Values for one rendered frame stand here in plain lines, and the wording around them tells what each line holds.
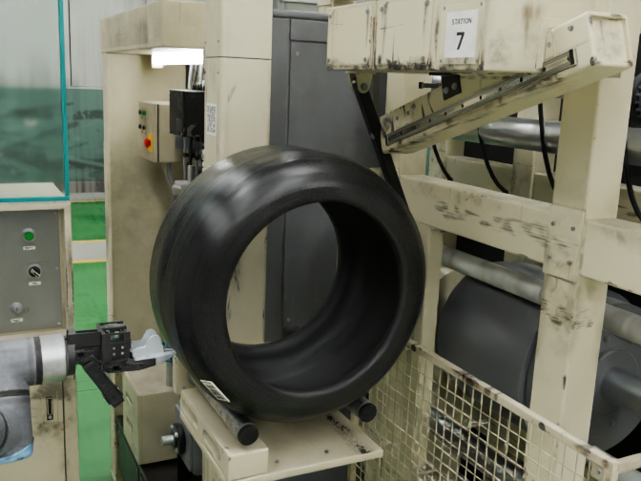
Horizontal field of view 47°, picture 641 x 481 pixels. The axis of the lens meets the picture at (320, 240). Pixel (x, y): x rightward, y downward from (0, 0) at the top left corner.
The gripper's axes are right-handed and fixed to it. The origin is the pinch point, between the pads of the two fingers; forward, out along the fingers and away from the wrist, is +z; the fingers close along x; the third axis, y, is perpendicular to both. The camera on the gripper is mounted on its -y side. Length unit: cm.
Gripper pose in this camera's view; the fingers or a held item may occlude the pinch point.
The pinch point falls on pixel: (170, 355)
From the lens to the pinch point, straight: 153.2
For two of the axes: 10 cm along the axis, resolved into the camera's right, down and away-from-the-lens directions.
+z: 9.0, -0.5, 4.4
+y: 0.5, -9.8, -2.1
